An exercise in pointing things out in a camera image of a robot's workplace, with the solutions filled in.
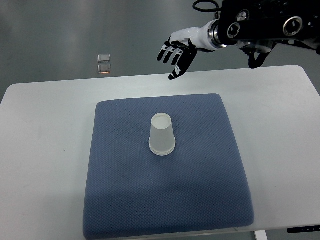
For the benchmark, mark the black white robotic hand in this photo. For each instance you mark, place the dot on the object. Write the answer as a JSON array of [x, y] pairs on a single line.
[[182, 47]]

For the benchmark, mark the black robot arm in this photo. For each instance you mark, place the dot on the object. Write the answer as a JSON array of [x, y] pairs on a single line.
[[257, 26]]

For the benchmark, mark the upper metal floor plate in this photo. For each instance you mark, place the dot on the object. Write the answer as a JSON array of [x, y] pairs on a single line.
[[103, 58]]

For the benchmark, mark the blue fabric cushion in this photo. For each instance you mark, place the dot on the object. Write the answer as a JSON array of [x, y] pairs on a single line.
[[200, 186]]

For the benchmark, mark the white table leg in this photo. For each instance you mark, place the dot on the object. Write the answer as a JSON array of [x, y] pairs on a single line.
[[260, 235]]

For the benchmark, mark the black table control panel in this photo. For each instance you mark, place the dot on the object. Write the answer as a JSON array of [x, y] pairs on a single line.
[[303, 229]]

